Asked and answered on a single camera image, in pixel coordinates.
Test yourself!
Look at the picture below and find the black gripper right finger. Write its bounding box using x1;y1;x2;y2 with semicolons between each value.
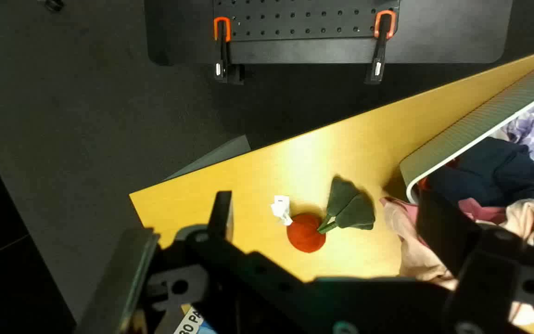
445;231;534;334

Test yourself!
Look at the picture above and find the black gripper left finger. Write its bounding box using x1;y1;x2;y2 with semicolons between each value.
78;190;343;334

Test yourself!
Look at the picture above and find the red plush with green leaf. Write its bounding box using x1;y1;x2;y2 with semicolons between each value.
271;175;377;257

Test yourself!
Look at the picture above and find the beige cloth with orange print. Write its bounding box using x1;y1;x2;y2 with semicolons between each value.
382;196;460;294

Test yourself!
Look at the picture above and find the blue printed carton box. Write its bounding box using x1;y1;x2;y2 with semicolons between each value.
171;303;219;334

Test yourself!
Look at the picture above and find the pink cloth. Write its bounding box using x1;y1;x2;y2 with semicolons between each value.
458;196;534;249

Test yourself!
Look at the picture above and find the navy blue cloth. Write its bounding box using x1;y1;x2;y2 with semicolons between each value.
430;136;534;209

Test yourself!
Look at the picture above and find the white plastic bin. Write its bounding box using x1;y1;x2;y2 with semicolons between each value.
399;58;534;207

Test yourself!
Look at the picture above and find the orange black clamp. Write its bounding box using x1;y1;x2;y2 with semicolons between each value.
210;16;245;86
366;8;401;86

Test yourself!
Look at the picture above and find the black perforated base board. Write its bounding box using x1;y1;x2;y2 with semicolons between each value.
145;0;516;70

